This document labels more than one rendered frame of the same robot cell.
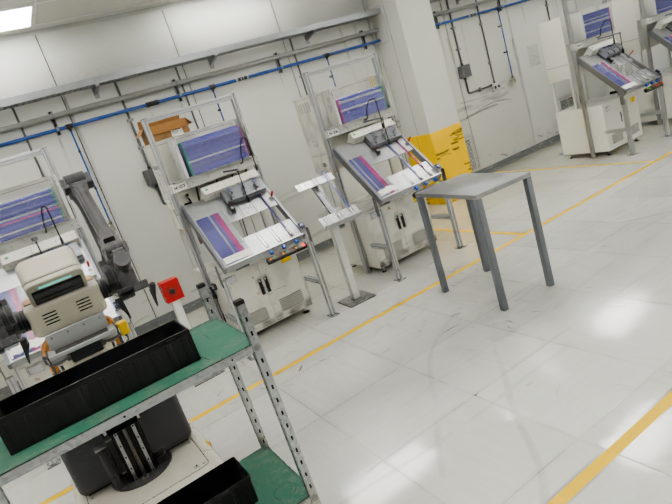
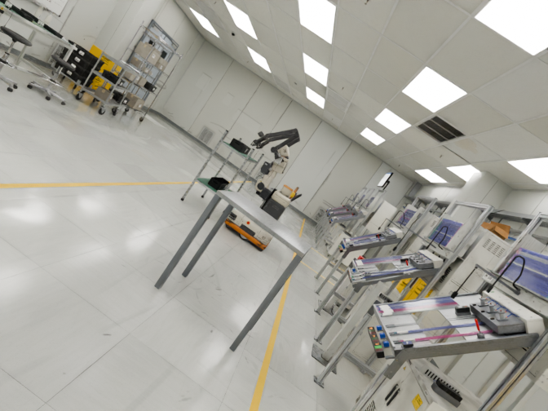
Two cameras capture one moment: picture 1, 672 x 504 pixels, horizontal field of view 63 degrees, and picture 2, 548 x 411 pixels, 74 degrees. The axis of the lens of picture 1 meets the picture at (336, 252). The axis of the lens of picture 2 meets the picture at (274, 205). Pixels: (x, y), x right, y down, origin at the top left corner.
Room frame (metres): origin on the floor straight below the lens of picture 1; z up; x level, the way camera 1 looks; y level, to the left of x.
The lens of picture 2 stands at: (4.92, -3.19, 1.21)
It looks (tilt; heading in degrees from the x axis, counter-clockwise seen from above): 7 degrees down; 120
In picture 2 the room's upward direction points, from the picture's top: 35 degrees clockwise
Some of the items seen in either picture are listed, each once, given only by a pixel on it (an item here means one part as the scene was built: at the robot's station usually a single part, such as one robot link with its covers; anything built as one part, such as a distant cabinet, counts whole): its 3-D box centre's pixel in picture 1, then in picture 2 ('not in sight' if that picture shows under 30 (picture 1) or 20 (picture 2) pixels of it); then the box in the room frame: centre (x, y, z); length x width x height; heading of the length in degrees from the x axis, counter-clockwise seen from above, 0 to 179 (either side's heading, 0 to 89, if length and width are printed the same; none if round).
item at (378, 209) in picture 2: not in sight; (360, 227); (2.43, 4.96, 0.95); 1.36 x 0.82 x 1.90; 27
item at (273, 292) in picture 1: (253, 289); (383, 336); (4.57, 0.78, 0.31); 0.70 x 0.65 x 0.62; 117
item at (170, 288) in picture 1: (186, 328); (344, 283); (3.83, 1.21, 0.39); 0.24 x 0.24 x 0.78; 27
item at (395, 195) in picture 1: (385, 194); (437, 378); (5.07, -0.61, 0.65); 1.01 x 0.73 x 1.29; 27
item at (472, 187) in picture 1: (482, 237); (236, 265); (3.69, -1.01, 0.40); 0.70 x 0.45 x 0.80; 20
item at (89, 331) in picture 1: (86, 349); (267, 166); (2.04, 1.04, 0.99); 0.28 x 0.16 x 0.22; 117
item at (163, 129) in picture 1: (177, 122); (490, 226); (4.71, 0.91, 1.82); 0.68 x 0.30 x 0.20; 117
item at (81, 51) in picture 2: not in sight; (77, 67); (-2.77, 0.59, 0.38); 0.65 x 0.46 x 0.75; 30
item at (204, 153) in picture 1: (213, 150); (449, 234); (4.49, 0.67, 1.52); 0.51 x 0.13 x 0.27; 117
